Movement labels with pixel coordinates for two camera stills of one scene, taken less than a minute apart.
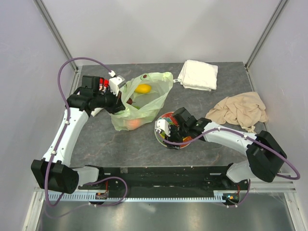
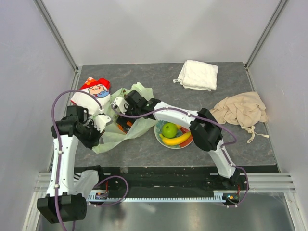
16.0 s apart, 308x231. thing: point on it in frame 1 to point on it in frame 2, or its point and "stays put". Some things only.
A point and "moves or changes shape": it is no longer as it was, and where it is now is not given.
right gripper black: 172,138 to 122,121
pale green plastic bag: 143,96 moves or changes shape
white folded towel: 198,75 stays put
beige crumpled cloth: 246,110 stays put
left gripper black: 117,105 to 95,142
